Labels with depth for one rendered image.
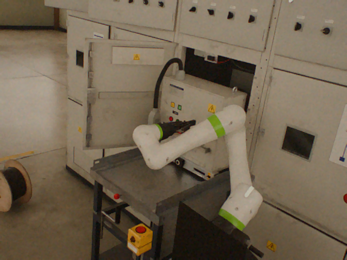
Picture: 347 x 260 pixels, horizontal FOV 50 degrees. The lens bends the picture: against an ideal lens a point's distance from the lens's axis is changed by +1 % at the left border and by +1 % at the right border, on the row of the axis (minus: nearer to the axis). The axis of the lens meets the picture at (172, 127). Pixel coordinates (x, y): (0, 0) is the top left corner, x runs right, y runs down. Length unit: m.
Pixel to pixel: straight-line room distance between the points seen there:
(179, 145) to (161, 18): 1.07
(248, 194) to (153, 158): 0.46
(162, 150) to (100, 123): 0.86
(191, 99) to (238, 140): 0.46
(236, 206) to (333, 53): 0.86
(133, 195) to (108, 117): 0.68
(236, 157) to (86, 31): 1.94
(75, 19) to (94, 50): 1.13
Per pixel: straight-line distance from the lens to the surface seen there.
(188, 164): 2.31
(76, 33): 3.46
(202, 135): 1.74
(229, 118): 1.75
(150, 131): 1.77
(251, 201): 1.63
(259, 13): 2.11
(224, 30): 2.24
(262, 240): 2.40
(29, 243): 3.11
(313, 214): 2.16
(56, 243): 3.07
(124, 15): 2.63
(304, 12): 1.99
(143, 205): 1.97
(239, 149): 1.88
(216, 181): 2.22
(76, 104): 3.60
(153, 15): 2.55
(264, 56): 2.12
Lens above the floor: 1.93
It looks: 21 degrees down
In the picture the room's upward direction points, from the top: 7 degrees clockwise
